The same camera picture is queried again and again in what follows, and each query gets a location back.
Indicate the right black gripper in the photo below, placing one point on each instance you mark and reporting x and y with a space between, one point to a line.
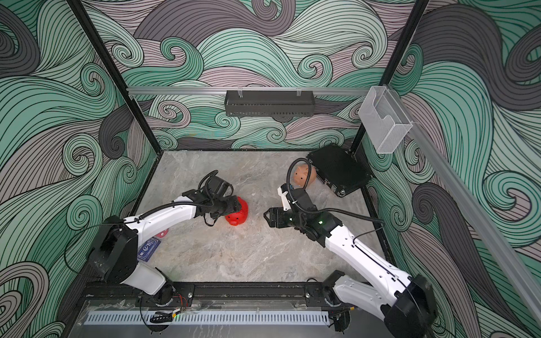
274 211

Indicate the white slotted cable duct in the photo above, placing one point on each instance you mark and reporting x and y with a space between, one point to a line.
211 318

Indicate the black case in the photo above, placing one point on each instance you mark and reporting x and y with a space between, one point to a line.
338 170

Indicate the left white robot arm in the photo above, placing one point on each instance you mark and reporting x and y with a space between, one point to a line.
114 250

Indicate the aluminium right rail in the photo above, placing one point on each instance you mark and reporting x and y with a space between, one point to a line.
518 274

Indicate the pink white bunny toy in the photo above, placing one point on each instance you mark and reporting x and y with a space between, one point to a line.
162 234

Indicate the far pink piggy bank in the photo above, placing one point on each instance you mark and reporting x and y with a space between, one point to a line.
304 175

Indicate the red piggy bank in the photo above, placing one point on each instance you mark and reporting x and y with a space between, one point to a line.
239 217

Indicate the blue card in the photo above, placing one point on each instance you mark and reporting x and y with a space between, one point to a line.
147 250

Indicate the black wall tray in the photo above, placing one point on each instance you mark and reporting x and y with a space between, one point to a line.
269 103

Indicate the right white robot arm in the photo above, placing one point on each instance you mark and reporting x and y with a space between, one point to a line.
405 304

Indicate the clear acrylic wall holder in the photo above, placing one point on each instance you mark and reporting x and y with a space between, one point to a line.
384 116

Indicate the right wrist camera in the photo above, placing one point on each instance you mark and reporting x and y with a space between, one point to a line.
283 194

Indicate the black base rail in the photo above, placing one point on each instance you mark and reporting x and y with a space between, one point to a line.
311 294

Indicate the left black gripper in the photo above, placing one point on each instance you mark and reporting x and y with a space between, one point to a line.
233 206

